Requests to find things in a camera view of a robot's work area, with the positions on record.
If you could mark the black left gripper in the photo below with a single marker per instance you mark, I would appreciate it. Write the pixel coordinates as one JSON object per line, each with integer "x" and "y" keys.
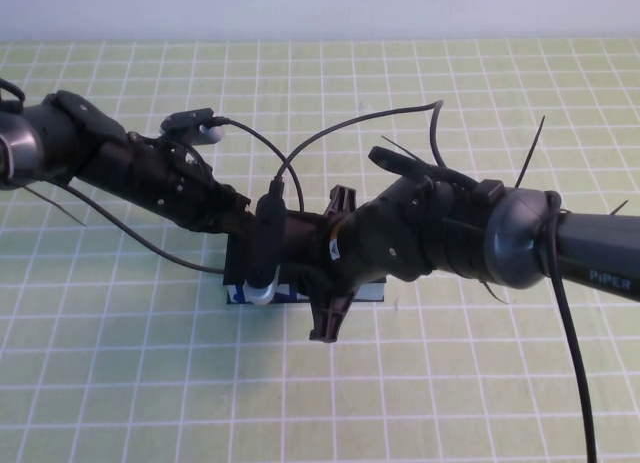
{"x": 175, "y": 198}

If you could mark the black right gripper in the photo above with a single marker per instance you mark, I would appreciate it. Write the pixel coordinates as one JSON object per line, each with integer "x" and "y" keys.
{"x": 345, "y": 248}

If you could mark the black printed glasses case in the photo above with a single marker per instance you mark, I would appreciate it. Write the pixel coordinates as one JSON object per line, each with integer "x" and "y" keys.
{"x": 372, "y": 294}

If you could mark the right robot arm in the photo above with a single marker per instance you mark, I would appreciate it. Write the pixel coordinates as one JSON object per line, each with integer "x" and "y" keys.
{"x": 590, "y": 253}

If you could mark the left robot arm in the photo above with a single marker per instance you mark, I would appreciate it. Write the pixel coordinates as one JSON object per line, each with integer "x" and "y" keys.
{"x": 50, "y": 138}

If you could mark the green checked tablecloth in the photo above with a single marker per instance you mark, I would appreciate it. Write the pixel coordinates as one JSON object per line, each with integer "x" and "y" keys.
{"x": 150, "y": 383}

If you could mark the long black zip tie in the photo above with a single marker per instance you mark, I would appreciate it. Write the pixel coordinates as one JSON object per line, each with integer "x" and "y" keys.
{"x": 531, "y": 150}

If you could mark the left camera black bracket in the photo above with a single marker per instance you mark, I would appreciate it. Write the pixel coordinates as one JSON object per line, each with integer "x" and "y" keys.
{"x": 172, "y": 150}

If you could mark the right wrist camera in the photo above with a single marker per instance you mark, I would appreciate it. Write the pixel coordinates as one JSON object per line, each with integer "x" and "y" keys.
{"x": 267, "y": 243}

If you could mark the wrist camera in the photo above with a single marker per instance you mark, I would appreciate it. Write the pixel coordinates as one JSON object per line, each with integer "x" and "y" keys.
{"x": 267, "y": 243}
{"x": 192, "y": 120}

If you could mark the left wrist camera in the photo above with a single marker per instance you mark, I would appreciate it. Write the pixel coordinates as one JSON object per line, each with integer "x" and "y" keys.
{"x": 192, "y": 120}

